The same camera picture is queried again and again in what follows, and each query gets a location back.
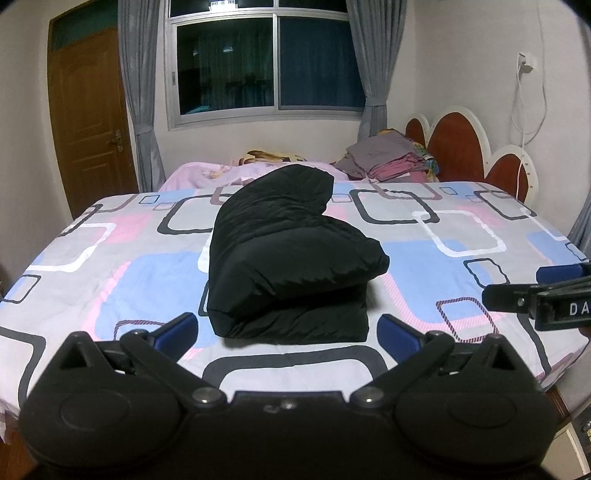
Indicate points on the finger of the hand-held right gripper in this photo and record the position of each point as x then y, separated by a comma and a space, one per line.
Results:
558, 273
508, 297

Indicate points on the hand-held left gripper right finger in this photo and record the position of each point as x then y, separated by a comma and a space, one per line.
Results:
396, 333

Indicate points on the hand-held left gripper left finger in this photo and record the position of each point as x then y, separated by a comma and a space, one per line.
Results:
178, 330

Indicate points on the black puffer jacket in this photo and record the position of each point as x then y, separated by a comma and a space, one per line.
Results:
286, 258

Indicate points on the bed with patterned sheet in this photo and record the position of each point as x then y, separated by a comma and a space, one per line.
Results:
461, 277

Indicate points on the grey hanging cloth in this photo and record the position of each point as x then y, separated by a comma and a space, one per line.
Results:
582, 226

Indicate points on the wooden bedside cabinet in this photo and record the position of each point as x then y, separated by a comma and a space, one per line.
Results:
563, 406

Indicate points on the colourful printed cloth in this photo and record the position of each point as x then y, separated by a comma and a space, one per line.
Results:
429, 166

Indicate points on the pink blanket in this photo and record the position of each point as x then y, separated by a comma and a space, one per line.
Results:
198, 173

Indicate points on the pink folded cloth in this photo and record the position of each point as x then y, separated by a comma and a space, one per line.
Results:
397, 167

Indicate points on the red and white headboard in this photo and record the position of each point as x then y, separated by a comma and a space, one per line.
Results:
455, 138

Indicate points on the grey folded cloth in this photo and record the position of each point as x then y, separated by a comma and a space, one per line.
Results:
378, 152

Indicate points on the yellow printed pillow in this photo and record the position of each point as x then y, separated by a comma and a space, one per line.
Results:
268, 156

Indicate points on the brown wooden door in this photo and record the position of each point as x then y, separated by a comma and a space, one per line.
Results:
87, 124

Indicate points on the grey curtain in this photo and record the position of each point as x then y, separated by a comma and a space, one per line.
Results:
376, 60
141, 92

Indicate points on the sliding glass window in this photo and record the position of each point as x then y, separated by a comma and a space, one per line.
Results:
231, 64

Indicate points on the white wall charger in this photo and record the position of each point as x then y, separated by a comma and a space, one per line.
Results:
526, 63

